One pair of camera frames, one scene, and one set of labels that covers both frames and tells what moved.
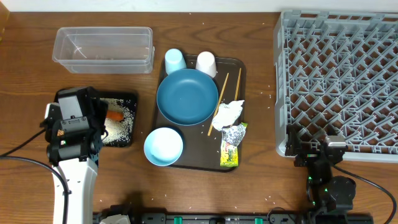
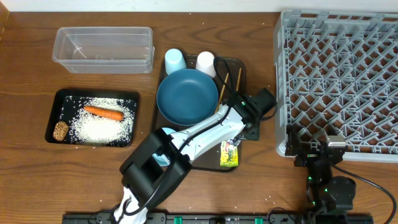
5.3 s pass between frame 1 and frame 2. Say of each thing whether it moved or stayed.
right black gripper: stayed
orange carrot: stayed
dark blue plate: stayed
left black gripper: moved
